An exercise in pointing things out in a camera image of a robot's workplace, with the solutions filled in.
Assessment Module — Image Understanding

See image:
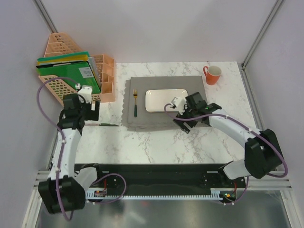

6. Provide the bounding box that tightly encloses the knife pink handle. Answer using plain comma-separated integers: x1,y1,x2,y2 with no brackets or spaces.
84,123,120,127

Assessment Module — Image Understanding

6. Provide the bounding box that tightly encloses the white rectangular plate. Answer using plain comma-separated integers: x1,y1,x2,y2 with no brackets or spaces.
145,89,188,113

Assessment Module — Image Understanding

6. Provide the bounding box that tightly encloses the grey placemat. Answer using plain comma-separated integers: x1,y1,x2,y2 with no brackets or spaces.
122,76,208,132

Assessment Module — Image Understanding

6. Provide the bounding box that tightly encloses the gold fork green handle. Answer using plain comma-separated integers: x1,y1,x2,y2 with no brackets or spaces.
133,89,138,117

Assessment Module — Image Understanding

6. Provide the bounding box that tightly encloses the orange mug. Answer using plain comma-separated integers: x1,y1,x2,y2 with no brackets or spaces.
203,66,222,86

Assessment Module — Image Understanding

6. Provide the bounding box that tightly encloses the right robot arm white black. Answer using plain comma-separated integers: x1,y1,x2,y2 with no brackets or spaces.
167,92,288,187

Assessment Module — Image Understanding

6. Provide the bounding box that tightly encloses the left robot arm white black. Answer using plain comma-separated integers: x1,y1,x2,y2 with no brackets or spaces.
38,89,104,214

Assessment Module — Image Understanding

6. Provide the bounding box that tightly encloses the green folder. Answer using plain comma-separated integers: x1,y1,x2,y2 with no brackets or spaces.
36,61,101,94

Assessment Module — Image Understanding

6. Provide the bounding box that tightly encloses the yellow folder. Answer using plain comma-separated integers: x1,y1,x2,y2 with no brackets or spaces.
37,52,90,65

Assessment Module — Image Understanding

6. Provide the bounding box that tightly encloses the peach file organizer rack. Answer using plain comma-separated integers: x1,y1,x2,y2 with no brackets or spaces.
36,33,116,103

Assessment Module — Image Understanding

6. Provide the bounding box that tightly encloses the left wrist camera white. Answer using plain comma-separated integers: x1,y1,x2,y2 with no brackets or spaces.
77,85,93,104

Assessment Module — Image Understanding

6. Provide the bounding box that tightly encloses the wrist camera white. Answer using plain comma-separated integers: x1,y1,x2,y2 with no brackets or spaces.
171,97,188,115
77,85,93,104

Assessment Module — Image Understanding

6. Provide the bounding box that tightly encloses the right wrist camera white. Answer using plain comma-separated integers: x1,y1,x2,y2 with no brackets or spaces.
171,97,188,115

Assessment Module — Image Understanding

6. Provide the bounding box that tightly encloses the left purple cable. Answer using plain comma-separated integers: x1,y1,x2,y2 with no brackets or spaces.
37,76,83,221

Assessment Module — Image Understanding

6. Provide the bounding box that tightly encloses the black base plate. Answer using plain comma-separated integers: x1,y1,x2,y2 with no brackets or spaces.
92,164,246,195

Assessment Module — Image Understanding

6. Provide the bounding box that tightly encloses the white cable duct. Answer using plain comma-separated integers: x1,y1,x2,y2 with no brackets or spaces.
85,188,223,200

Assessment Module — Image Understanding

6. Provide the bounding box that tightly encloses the right aluminium frame post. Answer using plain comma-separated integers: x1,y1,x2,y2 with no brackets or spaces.
241,0,285,69

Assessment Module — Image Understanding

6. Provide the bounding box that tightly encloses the aluminium frame post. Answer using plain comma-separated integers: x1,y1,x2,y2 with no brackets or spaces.
241,0,285,69
33,0,58,33

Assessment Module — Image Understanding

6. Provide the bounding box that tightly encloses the aluminium rail profile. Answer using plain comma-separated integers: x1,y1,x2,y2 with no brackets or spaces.
33,171,292,190

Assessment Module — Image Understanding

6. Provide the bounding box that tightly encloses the left aluminium frame post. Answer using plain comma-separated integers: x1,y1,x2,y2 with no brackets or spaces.
33,0,58,33

